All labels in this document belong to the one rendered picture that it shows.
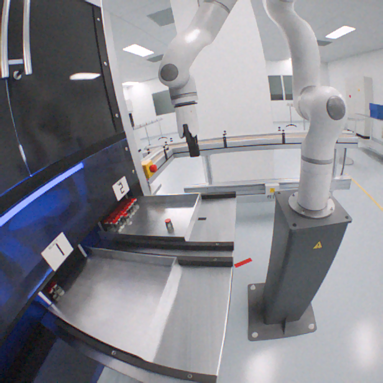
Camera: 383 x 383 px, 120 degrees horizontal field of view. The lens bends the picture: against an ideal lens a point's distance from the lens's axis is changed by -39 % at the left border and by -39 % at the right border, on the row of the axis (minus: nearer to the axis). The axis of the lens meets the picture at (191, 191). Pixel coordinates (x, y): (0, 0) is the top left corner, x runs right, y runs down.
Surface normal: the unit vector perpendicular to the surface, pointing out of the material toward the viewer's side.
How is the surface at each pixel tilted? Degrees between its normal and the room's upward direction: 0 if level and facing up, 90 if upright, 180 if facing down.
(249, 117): 90
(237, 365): 0
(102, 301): 0
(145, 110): 90
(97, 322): 0
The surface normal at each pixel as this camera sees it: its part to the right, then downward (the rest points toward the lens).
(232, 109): -0.22, 0.48
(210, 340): -0.18, -0.88
